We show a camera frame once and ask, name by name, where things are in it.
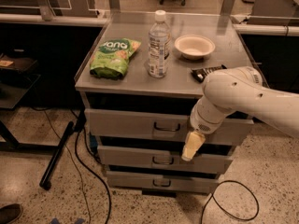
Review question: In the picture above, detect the black candy bar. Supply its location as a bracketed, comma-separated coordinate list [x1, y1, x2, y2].
[191, 64, 226, 83]

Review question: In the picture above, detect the black cable on floor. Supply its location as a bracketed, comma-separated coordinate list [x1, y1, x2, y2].
[73, 128, 112, 224]

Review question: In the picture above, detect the white paper bowl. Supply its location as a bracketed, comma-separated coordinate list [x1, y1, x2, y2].
[175, 35, 216, 61]

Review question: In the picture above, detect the green snack bag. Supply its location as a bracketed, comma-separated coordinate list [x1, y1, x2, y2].
[90, 38, 141, 79]

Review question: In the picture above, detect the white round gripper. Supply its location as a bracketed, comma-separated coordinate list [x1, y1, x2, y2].
[181, 109, 222, 161]

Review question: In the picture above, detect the grey top drawer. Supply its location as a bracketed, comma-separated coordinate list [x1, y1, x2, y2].
[85, 108, 253, 146]

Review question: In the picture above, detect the clear plastic water bottle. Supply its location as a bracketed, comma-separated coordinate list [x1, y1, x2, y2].
[148, 10, 171, 78]

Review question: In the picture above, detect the dark shoe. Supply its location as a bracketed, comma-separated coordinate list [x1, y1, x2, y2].
[0, 203, 22, 224]

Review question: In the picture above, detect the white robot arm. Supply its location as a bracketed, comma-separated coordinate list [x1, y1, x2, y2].
[181, 66, 299, 161]

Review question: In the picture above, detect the grey drawer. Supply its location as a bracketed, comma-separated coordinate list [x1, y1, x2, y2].
[98, 146, 232, 174]
[85, 108, 253, 146]
[107, 171, 218, 194]

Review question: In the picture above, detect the black cable loop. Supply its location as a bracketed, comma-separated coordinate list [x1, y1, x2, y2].
[199, 179, 261, 224]

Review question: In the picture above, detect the grey drawer cabinet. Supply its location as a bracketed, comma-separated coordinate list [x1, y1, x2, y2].
[76, 12, 252, 183]

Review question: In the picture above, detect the grey bottom drawer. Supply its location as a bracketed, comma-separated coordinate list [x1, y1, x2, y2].
[107, 171, 218, 194]

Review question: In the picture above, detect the black side table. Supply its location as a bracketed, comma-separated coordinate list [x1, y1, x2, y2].
[0, 53, 41, 151]

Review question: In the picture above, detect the grey middle drawer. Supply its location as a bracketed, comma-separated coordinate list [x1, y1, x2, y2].
[98, 146, 232, 174]

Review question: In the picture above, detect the black table leg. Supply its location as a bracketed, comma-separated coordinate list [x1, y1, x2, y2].
[39, 121, 74, 190]

